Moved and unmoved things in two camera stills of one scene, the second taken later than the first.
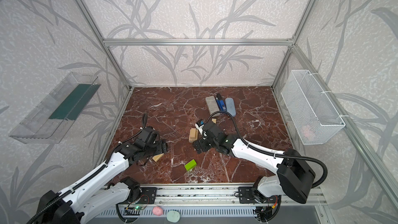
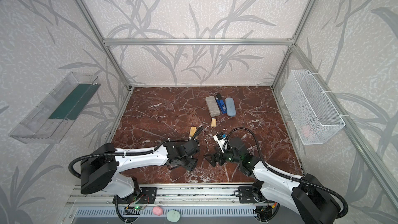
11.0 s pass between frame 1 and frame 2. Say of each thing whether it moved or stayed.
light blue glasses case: stayed
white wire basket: stayed
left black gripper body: moved
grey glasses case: stayed
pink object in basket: stayed
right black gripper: moved
